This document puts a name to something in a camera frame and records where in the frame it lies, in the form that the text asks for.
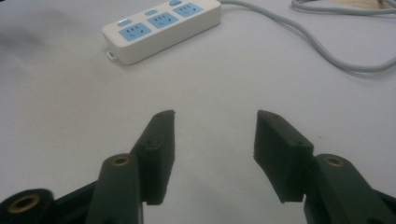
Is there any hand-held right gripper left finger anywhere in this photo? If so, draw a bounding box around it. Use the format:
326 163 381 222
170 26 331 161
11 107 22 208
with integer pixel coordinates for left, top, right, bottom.
85 109 177 224

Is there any white and blue power strip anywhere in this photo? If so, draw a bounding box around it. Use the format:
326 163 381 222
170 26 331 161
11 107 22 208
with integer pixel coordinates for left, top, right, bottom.
101 0 222 66

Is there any grey power strip cable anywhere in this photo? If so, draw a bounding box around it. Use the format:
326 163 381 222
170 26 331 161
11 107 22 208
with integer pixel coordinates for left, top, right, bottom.
218 0 396 75

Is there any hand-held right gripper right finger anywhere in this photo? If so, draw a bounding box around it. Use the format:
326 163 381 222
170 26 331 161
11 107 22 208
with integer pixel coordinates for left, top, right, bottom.
253 109 393 224

